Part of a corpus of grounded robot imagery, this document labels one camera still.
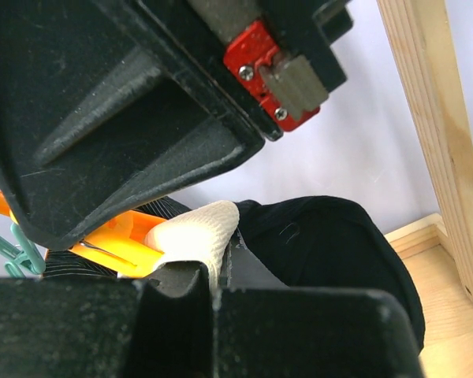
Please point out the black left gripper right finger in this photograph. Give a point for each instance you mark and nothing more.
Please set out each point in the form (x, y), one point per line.
(254, 318)

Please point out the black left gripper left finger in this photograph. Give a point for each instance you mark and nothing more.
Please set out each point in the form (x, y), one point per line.
(176, 321)

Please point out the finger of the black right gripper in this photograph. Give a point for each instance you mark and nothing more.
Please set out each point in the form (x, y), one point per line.
(103, 108)

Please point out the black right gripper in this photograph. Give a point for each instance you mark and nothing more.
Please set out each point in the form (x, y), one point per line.
(270, 65)

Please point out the black underwear beige waistband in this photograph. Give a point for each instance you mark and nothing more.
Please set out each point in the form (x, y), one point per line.
(323, 241)

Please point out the black hanging underwear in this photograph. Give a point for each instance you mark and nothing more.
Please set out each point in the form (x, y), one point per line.
(66, 263)

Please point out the teal hanger clip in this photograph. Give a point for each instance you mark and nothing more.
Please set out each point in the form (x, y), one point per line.
(23, 256)

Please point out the wooden drying rack frame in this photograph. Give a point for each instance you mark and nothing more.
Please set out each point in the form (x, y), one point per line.
(437, 249)

